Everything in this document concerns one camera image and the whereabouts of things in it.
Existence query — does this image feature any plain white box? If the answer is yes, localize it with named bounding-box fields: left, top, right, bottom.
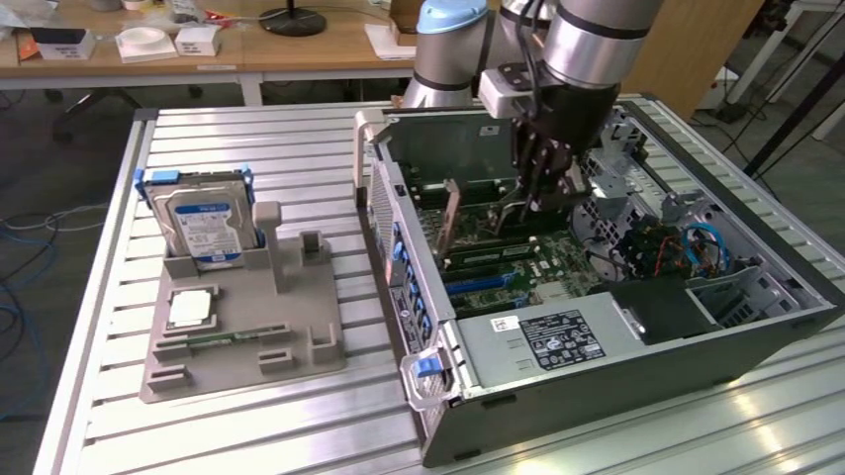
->
left=174, top=25, right=223, bottom=57

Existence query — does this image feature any blue expansion slot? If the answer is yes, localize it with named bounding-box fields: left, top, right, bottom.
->
left=445, top=274, right=521, bottom=298

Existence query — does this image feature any wooden cabinet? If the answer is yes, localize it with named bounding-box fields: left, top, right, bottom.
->
left=617, top=0, right=772, bottom=121

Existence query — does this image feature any silver CPU chip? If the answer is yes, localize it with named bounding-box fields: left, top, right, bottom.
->
left=165, top=291, right=217, bottom=329

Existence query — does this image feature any white box with black top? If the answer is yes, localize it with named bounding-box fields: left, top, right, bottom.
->
left=30, top=27, right=98, bottom=61

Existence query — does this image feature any metal disk bay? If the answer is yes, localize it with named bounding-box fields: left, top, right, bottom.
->
left=572, top=145, right=664, bottom=239

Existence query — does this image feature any black plastic air duct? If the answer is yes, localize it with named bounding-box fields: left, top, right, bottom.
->
left=589, top=275, right=725, bottom=346

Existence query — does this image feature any white side table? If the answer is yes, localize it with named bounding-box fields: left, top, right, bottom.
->
left=785, top=0, right=845, bottom=143

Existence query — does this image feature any installed RAM stick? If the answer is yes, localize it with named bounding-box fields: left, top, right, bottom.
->
left=441, top=236, right=541, bottom=266

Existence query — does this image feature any open black PC case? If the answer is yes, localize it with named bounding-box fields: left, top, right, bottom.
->
left=353, top=91, right=845, bottom=469

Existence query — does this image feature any blue floor cable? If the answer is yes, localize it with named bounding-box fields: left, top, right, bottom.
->
left=0, top=212, right=62, bottom=423

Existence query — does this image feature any grey plastic parts rack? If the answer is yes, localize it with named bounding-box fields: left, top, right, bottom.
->
left=137, top=200, right=351, bottom=405

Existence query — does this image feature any green RAM stick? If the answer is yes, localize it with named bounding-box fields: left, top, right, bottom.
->
left=162, top=329, right=274, bottom=350

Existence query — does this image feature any white box with round hollow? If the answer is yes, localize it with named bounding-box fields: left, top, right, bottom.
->
left=115, top=27, right=182, bottom=64

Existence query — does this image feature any black round lamp base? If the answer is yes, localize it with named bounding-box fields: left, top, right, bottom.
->
left=258, top=0, right=329, bottom=38

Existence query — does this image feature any hard disk with blue caddy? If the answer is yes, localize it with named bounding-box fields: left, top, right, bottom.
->
left=134, top=167, right=261, bottom=272

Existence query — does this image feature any blue wire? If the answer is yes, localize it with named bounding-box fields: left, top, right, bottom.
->
left=681, top=222, right=732, bottom=271

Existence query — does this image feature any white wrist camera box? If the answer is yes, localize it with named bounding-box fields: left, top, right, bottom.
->
left=478, top=62, right=538, bottom=120

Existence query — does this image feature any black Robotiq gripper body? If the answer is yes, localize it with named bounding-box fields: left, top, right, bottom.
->
left=510, top=82, right=624, bottom=155

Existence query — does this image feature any wooden desk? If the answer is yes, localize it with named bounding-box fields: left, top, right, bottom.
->
left=0, top=0, right=424, bottom=108

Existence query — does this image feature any grey power supply unit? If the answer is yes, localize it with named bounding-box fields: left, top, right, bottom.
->
left=454, top=291, right=646, bottom=390

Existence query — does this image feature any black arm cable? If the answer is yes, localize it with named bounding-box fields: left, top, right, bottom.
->
left=517, top=0, right=550, bottom=116

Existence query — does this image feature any black office chair base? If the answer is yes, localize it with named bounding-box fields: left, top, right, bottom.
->
left=44, top=86, right=145, bottom=145

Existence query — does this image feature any blue case handle latch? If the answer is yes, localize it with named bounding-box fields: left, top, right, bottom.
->
left=409, top=355, right=441, bottom=383

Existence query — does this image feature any black fan graphics card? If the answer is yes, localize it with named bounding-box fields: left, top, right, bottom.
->
left=434, top=176, right=541, bottom=258

